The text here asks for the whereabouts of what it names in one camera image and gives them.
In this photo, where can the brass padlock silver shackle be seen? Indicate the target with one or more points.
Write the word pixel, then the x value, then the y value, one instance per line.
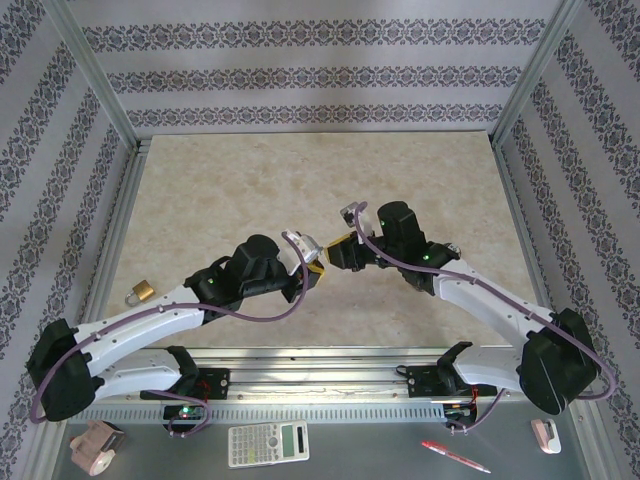
pixel 142 291

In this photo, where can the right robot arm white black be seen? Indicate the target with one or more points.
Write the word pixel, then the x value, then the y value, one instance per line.
pixel 490 305

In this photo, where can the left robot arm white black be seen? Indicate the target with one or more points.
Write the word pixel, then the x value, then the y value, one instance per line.
pixel 140 325

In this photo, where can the small controller board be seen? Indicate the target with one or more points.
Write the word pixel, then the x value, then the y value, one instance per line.
pixel 460 410
pixel 185 412

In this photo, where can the white grey calculator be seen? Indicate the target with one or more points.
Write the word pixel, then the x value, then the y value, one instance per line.
pixel 267 444

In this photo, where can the red pen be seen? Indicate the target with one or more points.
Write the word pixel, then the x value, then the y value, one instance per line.
pixel 450 454

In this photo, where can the pink tape dispenser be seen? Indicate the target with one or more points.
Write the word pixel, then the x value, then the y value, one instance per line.
pixel 95 447

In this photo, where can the small pink white dispenser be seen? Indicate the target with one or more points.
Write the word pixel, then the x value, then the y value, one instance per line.
pixel 545 435

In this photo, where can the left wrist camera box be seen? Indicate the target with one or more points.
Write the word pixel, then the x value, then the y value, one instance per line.
pixel 307 247

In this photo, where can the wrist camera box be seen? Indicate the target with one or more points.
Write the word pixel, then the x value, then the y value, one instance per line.
pixel 307 247
pixel 350 212

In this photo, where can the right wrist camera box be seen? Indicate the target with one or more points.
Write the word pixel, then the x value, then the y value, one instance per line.
pixel 350 212

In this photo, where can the aluminium mounting rail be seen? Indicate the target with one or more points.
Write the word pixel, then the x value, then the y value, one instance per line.
pixel 320 380

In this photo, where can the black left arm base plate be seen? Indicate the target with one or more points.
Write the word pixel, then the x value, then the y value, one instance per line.
pixel 218 382

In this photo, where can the aluminium side rail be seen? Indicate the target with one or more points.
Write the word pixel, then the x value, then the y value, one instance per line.
pixel 122 215
pixel 522 215

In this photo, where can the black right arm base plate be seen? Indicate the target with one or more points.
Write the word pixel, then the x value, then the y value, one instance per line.
pixel 422 382

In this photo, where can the aluminium frame post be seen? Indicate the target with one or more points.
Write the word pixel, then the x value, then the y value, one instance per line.
pixel 533 75
pixel 97 75

